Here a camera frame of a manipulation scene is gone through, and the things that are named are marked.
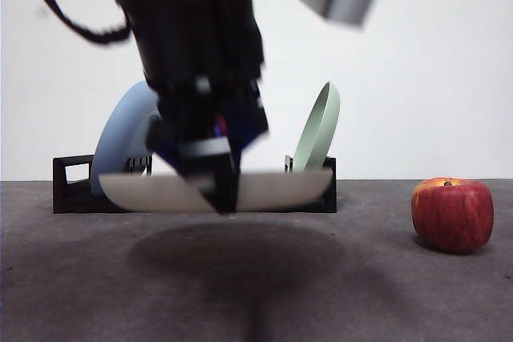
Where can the red apple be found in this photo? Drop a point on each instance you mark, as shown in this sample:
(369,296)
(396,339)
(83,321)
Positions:
(453,218)

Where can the blue plate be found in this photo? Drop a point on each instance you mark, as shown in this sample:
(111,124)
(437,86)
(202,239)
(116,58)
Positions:
(116,138)

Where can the pale yellow plate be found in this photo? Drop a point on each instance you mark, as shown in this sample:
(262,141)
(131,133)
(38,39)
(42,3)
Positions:
(280,194)

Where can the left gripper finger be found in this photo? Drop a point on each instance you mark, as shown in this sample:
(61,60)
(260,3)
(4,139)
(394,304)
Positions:
(172,161)
(218,182)

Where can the green plate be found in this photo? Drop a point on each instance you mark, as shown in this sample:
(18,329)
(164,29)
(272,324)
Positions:
(320,133)

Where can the black plate rack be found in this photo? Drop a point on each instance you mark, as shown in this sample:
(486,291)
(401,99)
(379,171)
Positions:
(72,202)

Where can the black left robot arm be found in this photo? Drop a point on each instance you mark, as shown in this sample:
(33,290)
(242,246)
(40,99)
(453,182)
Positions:
(192,37)

